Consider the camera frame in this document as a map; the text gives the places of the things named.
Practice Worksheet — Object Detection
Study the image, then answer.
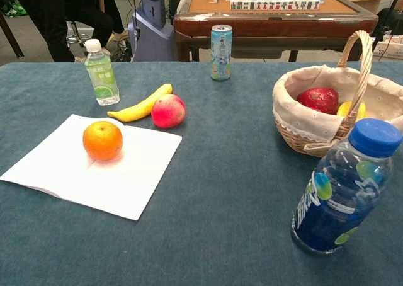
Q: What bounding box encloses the orange fruit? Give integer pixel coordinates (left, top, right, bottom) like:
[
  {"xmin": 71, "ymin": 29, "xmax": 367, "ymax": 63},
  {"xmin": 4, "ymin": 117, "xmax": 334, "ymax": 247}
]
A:
[{"xmin": 82, "ymin": 120, "xmax": 123, "ymax": 162}]

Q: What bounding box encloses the wicker basket with cloth liner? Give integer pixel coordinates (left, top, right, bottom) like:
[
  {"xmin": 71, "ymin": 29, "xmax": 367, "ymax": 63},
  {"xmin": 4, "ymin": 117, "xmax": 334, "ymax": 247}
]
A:
[{"xmin": 272, "ymin": 30, "xmax": 403, "ymax": 158}]

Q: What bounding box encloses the pink red peach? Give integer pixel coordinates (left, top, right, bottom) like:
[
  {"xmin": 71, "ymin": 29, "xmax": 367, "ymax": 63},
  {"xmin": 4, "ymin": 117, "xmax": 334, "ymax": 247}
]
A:
[{"xmin": 150, "ymin": 94, "xmax": 187, "ymax": 129}]

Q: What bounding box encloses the teal table cloth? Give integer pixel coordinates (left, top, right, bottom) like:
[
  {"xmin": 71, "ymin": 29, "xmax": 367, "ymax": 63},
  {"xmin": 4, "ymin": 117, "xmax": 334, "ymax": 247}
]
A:
[{"xmin": 0, "ymin": 61, "xmax": 403, "ymax": 286}]

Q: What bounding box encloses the yellow banana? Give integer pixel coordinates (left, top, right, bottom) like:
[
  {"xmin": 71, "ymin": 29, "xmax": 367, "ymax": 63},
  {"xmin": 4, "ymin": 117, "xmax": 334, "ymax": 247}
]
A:
[{"xmin": 106, "ymin": 83, "xmax": 173, "ymax": 122}]

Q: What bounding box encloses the light blue drink can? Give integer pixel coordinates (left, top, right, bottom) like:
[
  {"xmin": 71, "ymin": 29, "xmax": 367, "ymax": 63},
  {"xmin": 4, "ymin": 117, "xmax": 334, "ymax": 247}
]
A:
[{"xmin": 210, "ymin": 24, "xmax": 233, "ymax": 82}]

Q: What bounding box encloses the white open notebook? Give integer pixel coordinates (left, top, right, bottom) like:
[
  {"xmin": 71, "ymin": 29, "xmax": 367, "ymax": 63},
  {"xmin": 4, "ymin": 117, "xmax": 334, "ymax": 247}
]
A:
[{"xmin": 0, "ymin": 113, "xmax": 183, "ymax": 222}]

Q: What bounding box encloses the green label water bottle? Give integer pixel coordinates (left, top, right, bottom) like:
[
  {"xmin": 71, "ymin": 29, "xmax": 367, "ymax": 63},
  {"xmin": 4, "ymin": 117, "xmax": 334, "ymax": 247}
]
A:
[{"xmin": 84, "ymin": 38, "xmax": 120, "ymax": 106}]

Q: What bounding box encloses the dark red fruit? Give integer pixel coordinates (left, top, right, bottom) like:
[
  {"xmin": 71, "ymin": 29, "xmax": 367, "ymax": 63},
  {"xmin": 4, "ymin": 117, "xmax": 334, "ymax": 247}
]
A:
[{"xmin": 297, "ymin": 86, "xmax": 340, "ymax": 115}]

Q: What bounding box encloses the brown mahjong table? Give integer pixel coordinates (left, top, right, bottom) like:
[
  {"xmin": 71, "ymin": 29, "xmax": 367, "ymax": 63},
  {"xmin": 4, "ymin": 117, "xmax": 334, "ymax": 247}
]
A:
[{"xmin": 173, "ymin": 0, "xmax": 379, "ymax": 62}]

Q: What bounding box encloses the yellow starfruit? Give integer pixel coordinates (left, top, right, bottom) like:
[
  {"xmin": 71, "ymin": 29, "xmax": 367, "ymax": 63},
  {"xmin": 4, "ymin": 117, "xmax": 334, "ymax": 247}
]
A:
[{"xmin": 336, "ymin": 101, "xmax": 369, "ymax": 120}]

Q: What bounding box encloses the face-up mahjong tile row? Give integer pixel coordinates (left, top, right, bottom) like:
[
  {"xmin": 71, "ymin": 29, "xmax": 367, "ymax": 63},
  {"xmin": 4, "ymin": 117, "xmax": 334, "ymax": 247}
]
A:
[{"xmin": 230, "ymin": 0, "xmax": 321, "ymax": 11}]

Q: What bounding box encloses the blue cap sports drink bottle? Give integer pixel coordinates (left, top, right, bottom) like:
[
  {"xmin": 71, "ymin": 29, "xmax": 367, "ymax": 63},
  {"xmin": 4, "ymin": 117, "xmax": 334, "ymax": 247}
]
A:
[{"xmin": 290, "ymin": 118, "xmax": 403, "ymax": 256}]

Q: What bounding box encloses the chrome office chair base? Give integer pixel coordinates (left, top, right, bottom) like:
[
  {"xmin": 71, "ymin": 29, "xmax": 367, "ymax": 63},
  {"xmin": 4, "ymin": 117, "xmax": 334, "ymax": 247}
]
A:
[{"xmin": 65, "ymin": 21, "xmax": 95, "ymax": 49}]

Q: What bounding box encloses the white plastic crate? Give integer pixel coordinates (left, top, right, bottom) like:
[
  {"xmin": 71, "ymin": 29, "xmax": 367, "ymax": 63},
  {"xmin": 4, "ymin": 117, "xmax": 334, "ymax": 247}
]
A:
[{"xmin": 373, "ymin": 33, "xmax": 403, "ymax": 60}]

